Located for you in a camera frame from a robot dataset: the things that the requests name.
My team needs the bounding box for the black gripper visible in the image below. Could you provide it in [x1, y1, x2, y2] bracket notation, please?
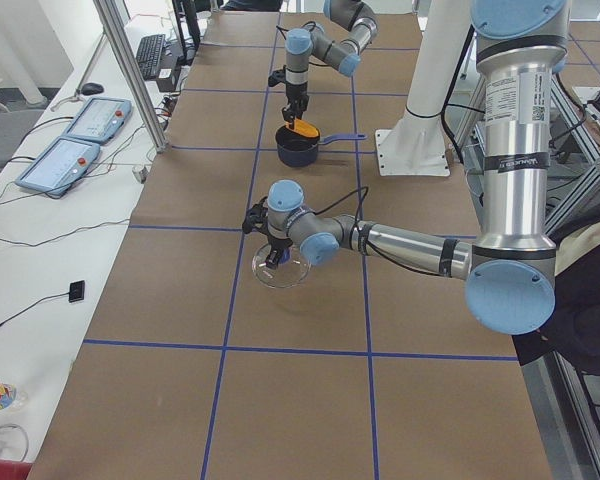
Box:
[266, 236, 293, 269]
[281, 82, 309, 124]

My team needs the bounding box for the glass pot lid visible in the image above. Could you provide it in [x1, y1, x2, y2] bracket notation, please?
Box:
[251, 245, 311, 289]

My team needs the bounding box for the yellow plastic corn cob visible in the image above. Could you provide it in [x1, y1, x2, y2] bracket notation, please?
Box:
[286, 118, 321, 138]

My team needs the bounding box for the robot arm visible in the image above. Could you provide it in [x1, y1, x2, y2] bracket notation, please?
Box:
[264, 1, 571, 335]
[269, 1, 378, 127]

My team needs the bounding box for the dark blue saucepan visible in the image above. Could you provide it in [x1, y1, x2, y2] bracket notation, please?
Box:
[275, 126, 367, 168]

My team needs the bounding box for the black keyboard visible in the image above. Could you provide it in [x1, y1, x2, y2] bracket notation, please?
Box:
[136, 34, 165, 80]

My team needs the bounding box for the small metal cylinder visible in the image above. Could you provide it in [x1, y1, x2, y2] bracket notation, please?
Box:
[132, 165, 148, 184]

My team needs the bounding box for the far teach pendant tablet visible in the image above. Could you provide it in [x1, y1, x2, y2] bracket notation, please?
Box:
[63, 97, 132, 145]

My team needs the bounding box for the teach pendant tablet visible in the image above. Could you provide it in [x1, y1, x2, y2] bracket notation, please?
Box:
[15, 136, 101, 198]
[63, 97, 132, 145]

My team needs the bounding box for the small black sensor pad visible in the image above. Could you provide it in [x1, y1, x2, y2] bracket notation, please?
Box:
[68, 280, 86, 303]

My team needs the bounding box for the black computer mouse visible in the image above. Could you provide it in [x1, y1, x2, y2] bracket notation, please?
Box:
[80, 82, 104, 96]

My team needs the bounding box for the near teach pendant tablet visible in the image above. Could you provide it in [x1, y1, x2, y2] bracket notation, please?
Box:
[15, 136, 101, 198]

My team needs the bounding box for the grey office chair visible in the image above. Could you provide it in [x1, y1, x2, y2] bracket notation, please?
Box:
[0, 101, 44, 169]

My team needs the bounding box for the red printed plastic bag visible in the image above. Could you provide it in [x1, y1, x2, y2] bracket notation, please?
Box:
[0, 382, 28, 410]

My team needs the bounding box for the black jacket on chair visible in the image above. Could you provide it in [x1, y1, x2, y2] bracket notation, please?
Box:
[513, 203, 600, 376]

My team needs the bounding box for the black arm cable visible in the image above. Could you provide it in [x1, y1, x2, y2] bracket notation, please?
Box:
[314, 186, 451, 275]

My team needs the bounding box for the aluminium frame post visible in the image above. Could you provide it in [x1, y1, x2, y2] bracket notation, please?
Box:
[93, 0, 167, 153]

